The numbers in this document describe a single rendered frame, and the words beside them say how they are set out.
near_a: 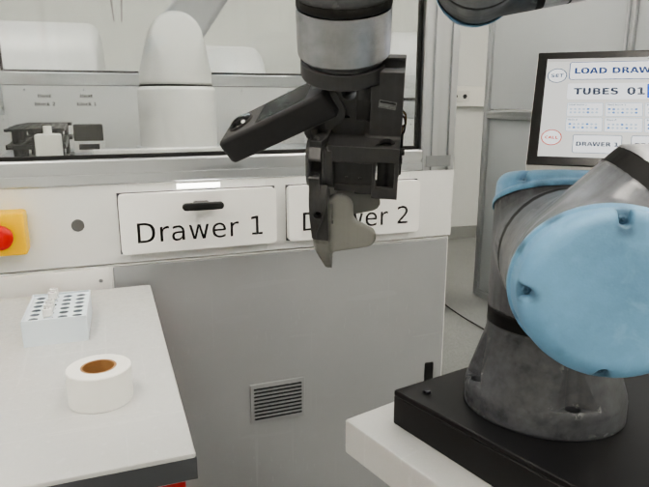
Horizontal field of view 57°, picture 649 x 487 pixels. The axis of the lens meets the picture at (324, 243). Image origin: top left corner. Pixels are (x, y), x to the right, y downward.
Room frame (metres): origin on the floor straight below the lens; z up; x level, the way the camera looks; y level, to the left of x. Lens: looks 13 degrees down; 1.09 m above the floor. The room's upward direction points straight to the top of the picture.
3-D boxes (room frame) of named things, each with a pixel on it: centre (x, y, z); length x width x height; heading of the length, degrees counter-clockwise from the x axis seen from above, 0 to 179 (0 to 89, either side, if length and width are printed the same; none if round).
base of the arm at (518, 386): (0.54, -0.22, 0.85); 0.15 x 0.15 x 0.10
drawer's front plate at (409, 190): (1.21, -0.06, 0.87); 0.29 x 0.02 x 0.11; 110
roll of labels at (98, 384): (0.62, 0.25, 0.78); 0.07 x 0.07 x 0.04
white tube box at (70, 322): (0.84, 0.39, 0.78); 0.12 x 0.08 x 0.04; 19
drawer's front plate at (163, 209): (1.10, 0.23, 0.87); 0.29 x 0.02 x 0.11; 110
